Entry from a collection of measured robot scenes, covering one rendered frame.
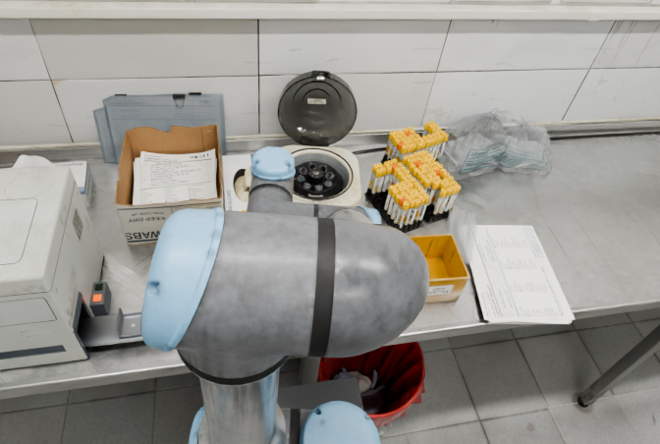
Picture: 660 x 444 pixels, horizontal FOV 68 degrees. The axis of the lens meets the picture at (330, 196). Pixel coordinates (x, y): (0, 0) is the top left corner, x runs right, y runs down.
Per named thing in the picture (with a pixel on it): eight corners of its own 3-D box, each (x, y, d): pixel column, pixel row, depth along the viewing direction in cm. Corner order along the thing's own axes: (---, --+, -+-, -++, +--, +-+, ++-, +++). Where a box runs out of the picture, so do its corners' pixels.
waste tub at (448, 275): (406, 305, 118) (414, 282, 111) (393, 260, 127) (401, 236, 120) (458, 302, 120) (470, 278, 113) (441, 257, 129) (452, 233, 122)
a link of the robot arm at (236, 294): (292, 509, 72) (336, 309, 33) (189, 506, 71) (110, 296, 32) (296, 424, 80) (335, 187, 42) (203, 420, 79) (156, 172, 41)
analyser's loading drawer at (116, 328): (69, 353, 100) (61, 340, 96) (74, 323, 104) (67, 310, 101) (174, 339, 104) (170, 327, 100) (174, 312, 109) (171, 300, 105)
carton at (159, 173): (125, 247, 122) (112, 205, 111) (134, 168, 141) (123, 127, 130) (227, 238, 127) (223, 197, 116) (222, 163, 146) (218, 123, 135)
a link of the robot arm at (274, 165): (247, 173, 80) (252, 139, 86) (247, 218, 88) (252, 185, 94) (295, 177, 80) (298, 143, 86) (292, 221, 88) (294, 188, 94)
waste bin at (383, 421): (307, 473, 170) (318, 427, 138) (293, 371, 194) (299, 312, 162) (412, 454, 177) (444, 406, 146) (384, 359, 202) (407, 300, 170)
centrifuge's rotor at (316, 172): (285, 209, 128) (286, 191, 123) (286, 169, 139) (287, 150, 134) (343, 212, 130) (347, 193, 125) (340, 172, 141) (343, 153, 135)
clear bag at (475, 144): (449, 187, 149) (467, 139, 135) (416, 151, 159) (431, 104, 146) (513, 166, 159) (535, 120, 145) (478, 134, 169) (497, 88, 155)
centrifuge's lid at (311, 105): (278, 71, 124) (280, 58, 131) (276, 153, 140) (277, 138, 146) (362, 77, 126) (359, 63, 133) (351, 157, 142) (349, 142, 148)
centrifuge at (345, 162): (266, 249, 126) (266, 217, 117) (271, 170, 146) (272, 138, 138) (359, 251, 128) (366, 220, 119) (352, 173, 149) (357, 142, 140)
